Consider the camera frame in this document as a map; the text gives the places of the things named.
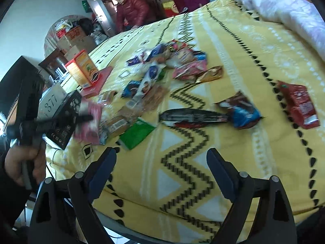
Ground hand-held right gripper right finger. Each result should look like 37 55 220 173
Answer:
206 148 297 244

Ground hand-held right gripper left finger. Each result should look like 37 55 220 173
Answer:
27 147 118 244

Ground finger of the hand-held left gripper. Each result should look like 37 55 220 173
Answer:
36 114 94 135

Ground pink snack packet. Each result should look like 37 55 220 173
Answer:
74 101 102 145

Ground long black red snack packet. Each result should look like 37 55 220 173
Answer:
159 108 230 130

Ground blue brown cookie packet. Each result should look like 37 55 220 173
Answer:
214 91 267 130

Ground red snack packet green corner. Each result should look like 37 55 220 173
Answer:
276 80 321 130

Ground person's left forearm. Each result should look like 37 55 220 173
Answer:
0 147 35 237

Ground person's left hand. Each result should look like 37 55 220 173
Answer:
4 142 47 190

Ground black box round pictures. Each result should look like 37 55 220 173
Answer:
42 89 83 150

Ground white numbered card 377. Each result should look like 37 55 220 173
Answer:
38 84 67 119

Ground red flat box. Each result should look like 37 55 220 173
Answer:
80 66 113 97

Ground orange carton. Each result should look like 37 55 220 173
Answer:
65 49 100 89

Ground round grey board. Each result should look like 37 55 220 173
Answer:
44 15 88 59

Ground cardboard box red print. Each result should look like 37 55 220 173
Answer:
63 27 86 44

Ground white plastic bag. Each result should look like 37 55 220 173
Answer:
54 19 74 32

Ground plain cardboard box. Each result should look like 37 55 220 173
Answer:
58 34 98 55

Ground printed plastic bag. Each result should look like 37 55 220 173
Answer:
92 29 108 46

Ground black bag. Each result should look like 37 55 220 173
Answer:
77 18 94 35

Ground dark door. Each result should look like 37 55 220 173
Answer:
76 0 117 35

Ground pile of mixed snack packets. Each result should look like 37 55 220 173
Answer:
98 39 224 145

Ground red gift box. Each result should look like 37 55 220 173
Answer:
162 0 179 18

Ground white rolled duvet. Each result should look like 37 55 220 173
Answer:
227 0 325 61

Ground dark wooden frame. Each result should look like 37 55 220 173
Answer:
38 49 69 78

